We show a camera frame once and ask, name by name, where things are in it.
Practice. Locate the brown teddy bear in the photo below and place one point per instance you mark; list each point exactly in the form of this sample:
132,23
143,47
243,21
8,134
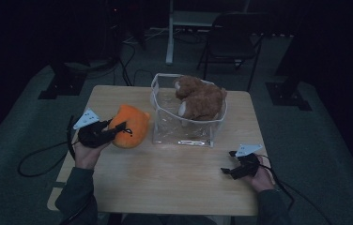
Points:
201,100

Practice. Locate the white desk frame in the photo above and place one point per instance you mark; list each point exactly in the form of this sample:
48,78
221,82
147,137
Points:
170,37

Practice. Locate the black folding chair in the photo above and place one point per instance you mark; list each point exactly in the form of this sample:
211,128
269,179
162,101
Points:
232,40

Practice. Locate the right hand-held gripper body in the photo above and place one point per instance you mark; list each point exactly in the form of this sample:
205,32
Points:
245,165

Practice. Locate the black stand base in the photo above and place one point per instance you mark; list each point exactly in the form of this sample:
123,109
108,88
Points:
62,84
285,95

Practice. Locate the person's right hand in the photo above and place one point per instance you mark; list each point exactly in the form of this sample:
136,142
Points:
262,179

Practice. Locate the clear plastic bin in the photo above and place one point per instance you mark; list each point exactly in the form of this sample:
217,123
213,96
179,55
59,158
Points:
181,131

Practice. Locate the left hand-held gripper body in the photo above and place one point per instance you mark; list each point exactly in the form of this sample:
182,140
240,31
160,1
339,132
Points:
91,137

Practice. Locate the orange plush toy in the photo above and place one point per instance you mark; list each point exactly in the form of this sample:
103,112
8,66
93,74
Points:
134,128

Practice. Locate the person's left hand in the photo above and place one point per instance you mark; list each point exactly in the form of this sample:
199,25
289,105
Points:
87,156

